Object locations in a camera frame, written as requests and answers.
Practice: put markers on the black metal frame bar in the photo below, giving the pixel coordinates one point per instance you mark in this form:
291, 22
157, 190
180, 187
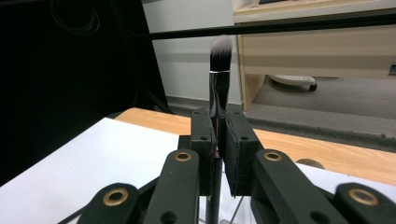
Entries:
280, 25

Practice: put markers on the light wooden desk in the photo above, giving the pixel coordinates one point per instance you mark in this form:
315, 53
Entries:
311, 53

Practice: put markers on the white board table cover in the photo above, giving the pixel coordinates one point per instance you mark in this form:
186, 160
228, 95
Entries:
93, 161

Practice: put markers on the black curtain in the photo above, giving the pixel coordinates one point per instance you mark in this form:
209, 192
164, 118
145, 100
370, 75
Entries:
62, 93

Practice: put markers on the light wooden table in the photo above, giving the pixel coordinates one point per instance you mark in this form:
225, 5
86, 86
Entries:
155, 123

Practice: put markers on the black makeup brush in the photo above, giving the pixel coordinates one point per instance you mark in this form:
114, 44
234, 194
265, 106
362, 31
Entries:
219, 81

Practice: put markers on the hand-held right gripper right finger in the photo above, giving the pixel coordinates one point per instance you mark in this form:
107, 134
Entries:
239, 155

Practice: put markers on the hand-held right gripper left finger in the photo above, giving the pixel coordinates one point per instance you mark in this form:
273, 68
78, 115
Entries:
204, 155

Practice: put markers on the white cabinet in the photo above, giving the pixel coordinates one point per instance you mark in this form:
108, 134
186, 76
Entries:
186, 68

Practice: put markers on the white office chair base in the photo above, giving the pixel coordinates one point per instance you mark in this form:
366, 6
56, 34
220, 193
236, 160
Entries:
294, 80

